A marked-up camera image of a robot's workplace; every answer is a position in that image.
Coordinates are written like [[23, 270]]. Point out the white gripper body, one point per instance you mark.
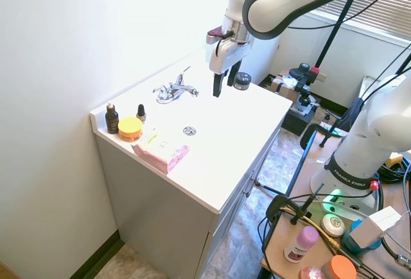
[[224, 55]]

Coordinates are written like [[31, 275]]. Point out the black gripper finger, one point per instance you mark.
[[217, 85], [233, 75]]

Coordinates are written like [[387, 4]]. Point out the white Franka Panda arm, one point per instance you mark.
[[359, 137]]

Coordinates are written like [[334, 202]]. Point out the black lidded jar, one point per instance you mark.
[[242, 81]]

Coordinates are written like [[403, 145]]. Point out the chrome sink drain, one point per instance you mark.
[[189, 130]]

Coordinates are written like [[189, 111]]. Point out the brown cardboard box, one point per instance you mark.
[[285, 86]]

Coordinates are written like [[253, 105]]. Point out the white vanity sink top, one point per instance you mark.
[[205, 137]]

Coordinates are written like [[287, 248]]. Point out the small dark dropper bottle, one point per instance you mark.
[[140, 115]]

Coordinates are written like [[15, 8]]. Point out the pink packaged soap bar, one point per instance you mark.
[[162, 152]]

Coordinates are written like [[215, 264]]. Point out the yellow lidded cream jar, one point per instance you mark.
[[130, 129]]

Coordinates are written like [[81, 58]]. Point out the black C-clamp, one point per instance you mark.
[[316, 131], [289, 208]]

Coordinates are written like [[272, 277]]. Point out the brown dropper bottle white cap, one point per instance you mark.
[[111, 120]]

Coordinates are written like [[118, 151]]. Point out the grey vanity cabinet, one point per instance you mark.
[[180, 214]]

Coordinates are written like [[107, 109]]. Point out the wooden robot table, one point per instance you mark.
[[324, 214]]

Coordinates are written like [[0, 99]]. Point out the pink capped deodorant stick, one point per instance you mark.
[[302, 243]]

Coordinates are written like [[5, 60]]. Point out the round white soap tin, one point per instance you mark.
[[333, 225]]

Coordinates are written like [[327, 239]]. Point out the blue plastic container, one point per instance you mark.
[[356, 238]]

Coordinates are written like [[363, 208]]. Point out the pink round soap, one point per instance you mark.
[[311, 272]]

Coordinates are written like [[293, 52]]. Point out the white cardboard box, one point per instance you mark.
[[377, 227]]

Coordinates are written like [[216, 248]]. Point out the orange lidded container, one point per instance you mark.
[[343, 267]]

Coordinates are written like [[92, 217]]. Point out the wrist camera with red mount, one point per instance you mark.
[[217, 35]]

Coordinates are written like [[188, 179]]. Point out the black camera tripod stand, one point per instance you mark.
[[324, 50]]

